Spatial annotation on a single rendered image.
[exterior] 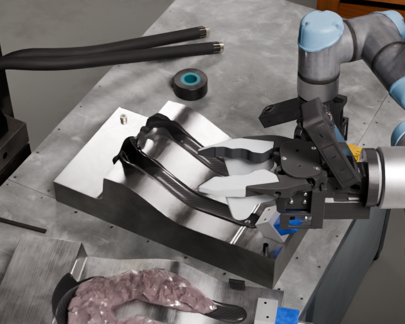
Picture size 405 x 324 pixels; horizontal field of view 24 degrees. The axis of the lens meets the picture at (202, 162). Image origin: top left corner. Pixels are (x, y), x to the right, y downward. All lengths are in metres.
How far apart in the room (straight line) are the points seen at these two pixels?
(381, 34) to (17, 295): 0.78
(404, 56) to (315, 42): 0.15
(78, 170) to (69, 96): 1.52
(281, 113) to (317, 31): 0.21
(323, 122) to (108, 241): 0.93
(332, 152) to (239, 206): 0.13
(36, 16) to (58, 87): 0.46
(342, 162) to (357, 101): 1.14
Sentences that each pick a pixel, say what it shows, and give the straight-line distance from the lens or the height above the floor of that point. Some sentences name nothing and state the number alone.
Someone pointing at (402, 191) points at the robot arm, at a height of 1.45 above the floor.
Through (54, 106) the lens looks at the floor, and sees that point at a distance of 3.43.
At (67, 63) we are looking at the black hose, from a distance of 2.14.
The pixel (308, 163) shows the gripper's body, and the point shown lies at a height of 1.47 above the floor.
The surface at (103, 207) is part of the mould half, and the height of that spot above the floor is 0.84.
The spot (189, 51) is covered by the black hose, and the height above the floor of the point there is 0.84.
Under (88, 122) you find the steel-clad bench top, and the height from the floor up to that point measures 0.80.
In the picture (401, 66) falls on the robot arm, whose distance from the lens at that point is 1.58.
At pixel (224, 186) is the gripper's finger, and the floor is 1.46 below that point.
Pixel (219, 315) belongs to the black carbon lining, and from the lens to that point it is 1.72.
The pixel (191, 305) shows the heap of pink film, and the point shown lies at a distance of 1.68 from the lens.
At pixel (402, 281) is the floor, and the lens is 2.90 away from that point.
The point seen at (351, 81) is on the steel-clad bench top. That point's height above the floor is 0.80.
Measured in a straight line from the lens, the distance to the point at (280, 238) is 1.77.
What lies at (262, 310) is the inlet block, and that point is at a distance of 1.69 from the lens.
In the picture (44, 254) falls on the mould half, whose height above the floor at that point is 0.91.
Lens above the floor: 2.25
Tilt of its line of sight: 45 degrees down
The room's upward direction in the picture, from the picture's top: straight up
